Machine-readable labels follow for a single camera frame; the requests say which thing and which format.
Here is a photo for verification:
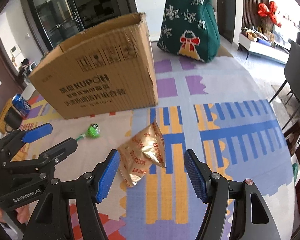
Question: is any person left hand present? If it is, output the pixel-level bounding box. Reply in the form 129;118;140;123
0;205;30;224

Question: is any yellow woven coaster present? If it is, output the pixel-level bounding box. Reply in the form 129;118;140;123
0;98;16;134

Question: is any black mug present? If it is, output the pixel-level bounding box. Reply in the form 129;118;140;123
4;107;23;133

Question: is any blue pepsi can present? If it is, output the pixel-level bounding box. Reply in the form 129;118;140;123
12;93;31;117

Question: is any green wrapped lollipop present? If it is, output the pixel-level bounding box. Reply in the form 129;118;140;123
76;124;100;141

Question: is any gold biscuit packet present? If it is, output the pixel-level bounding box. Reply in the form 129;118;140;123
117;121;166;187

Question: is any brown cardboard box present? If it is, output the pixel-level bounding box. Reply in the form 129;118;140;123
30;12;158;119

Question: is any black glass cabinet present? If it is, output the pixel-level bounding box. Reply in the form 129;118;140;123
20;0;137;54

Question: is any dark dining chair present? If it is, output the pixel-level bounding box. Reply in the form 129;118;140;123
270;40;300;130

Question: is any green knitted christmas bag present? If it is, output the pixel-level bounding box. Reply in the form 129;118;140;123
157;0;221;62

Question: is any red bow decoration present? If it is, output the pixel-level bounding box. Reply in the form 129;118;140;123
257;1;282;28

